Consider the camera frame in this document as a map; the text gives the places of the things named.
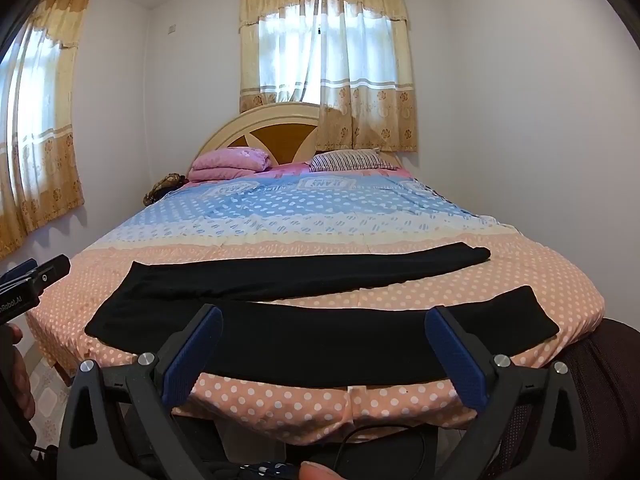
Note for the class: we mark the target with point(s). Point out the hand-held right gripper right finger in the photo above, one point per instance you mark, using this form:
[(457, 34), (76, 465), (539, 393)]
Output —
[(456, 360)]

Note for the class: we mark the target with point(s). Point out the wide beige floral curtain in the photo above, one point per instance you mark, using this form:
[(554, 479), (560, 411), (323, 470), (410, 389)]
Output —
[(370, 115)]

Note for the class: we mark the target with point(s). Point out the person's right hand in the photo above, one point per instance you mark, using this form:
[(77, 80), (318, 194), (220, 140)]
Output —
[(321, 472)]

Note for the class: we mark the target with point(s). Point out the person's left hand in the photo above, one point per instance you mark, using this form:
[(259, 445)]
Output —
[(21, 380)]

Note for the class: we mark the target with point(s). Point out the folded pink blanket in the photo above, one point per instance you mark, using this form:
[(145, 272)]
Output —
[(230, 162)]

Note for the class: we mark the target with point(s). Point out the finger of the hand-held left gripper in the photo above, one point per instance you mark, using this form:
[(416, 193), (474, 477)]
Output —
[(17, 271), (50, 270)]

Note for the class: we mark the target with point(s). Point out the person's dark clothed leg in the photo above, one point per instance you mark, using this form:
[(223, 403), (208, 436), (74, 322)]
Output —
[(607, 390)]

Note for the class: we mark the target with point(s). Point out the bed with polka dot sheet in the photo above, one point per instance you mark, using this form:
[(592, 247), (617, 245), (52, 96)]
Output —
[(300, 210)]

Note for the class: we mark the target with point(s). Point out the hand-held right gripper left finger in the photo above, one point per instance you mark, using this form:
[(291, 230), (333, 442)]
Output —
[(196, 355)]

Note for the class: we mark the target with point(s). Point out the black pants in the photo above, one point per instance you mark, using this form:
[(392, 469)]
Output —
[(325, 342)]

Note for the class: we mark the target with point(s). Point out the narrow beige floral curtain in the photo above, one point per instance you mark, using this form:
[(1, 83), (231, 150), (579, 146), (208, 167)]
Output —
[(50, 160)]

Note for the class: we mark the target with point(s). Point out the cream wooden headboard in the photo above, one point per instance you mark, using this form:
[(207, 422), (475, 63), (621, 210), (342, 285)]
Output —
[(272, 135)]

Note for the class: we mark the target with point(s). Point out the brown woven basket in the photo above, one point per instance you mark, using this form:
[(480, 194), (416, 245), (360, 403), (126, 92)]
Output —
[(162, 187)]

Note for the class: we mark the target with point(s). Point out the striped pillow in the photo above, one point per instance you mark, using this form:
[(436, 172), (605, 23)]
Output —
[(350, 160)]

